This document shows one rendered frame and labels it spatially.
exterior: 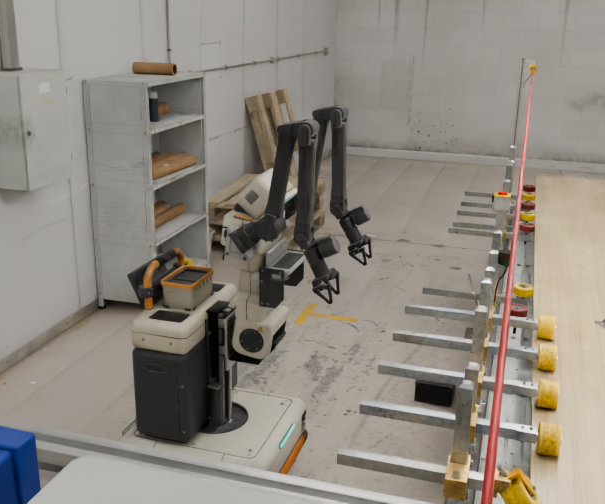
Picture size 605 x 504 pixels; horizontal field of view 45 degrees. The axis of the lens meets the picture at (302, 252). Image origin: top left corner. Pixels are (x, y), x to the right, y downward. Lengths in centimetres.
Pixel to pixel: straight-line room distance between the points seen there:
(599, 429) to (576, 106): 856
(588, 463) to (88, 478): 191
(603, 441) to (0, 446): 200
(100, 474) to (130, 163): 467
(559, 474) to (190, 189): 421
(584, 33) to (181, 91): 627
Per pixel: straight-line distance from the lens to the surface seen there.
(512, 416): 279
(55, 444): 43
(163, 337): 294
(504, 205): 339
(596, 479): 202
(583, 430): 221
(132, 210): 493
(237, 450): 311
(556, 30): 1050
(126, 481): 20
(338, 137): 295
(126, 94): 480
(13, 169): 420
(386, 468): 184
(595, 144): 1066
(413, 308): 273
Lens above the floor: 197
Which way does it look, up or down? 18 degrees down
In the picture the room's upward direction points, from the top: 1 degrees clockwise
